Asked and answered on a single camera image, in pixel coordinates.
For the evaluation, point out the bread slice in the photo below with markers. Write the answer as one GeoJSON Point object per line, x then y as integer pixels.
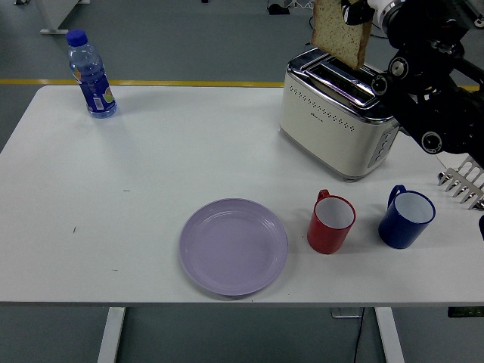
{"type": "Point", "coordinates": [332, 38]}

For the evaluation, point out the blue mug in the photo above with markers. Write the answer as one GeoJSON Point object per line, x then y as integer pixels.
{"type": "Point", "coordinates": [399, 230]}

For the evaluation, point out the white table leg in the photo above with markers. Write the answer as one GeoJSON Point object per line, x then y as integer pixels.
{"type": "Point", "coordinates": [111, 336]}
{"type": "Point", "coordinates": [389, 336]}

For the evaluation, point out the cream and chrome toaster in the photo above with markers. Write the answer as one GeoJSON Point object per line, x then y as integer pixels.
{"type": "Point", "coordinates": [329, 128]}

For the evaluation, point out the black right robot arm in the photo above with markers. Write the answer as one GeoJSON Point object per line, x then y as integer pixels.
{"type": "Point", "coordinates": [427, 94]}

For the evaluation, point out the silver metal toast rack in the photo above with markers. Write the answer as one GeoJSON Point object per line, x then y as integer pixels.
{"type": "Point", "coordinates": [467, 181]}

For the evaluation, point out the purple plastic plate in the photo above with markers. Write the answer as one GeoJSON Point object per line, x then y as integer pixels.
{"type": "Point", "coordinates": [232, 247]}

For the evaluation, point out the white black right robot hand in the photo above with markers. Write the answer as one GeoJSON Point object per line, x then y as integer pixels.
{"type": "Point", "coordinates": [357, 13]}

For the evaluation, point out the grey under-table bracket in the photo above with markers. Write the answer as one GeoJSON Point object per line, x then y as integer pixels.
{"type": "Point", "coordinates": [346, 312]}

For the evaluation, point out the red mug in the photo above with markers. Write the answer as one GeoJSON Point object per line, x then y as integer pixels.
{"type": "Point", "coordinates": [325, 238]}

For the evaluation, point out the black under-table control box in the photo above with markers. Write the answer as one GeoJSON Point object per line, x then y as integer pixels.
{"type": "Point", "coordinates": [465, 312]}

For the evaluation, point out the clear blue-label water bottle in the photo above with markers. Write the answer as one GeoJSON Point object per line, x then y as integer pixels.
{"type": "Point", "coordinates": [94, 87]}

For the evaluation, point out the white furniture foot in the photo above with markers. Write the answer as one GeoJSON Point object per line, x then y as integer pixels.
{"type": "Point", "coordinates": [53, 15]}

